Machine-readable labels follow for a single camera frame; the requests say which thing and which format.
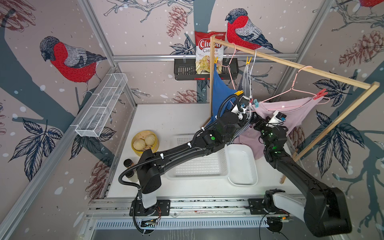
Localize black wall basket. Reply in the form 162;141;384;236
174;58;239;81

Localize pink hanger with blue top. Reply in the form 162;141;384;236
225;42;240;91

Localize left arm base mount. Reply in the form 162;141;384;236
129;200;171;217

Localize cassava chips bag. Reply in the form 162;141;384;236
195;32;226;73

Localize white wire mesh shelf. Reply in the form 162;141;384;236
75;73;128;138

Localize white plastic tray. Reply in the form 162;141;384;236
227;144;259;187

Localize pink tank top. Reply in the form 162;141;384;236
234;97;322;160

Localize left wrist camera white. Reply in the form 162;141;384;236
231;96;251;114

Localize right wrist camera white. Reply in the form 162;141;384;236
269;110;287;125

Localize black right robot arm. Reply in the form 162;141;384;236
251;113;352;238

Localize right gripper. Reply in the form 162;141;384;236
250;111;275;151

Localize wooden clothes rack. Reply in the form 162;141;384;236
201;34;381;184

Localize yellow bowl with buns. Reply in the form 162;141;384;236
131;130;160;156

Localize blue tank top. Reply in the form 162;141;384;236
209;65;237;125

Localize striped tank top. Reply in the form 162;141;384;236
238;64;253;99

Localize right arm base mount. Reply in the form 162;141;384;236
246;198;288;217

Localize brown bottle black cap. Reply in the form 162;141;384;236
123;159;135;169

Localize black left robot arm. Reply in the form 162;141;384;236
118;92;251;209

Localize red clothespin on pink top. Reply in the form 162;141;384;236
313;89;328;100

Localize white hanger with striped top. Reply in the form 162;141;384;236
244;49;258;100

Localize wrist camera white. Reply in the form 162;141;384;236
231;96;251;114
269;110;287;125

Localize yellow clothespin on striped top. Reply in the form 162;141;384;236
246;57;252;65

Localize white perforated plastic basket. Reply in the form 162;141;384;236
165;147;230;181

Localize clear bottle black cap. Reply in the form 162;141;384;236
125;170;139;183

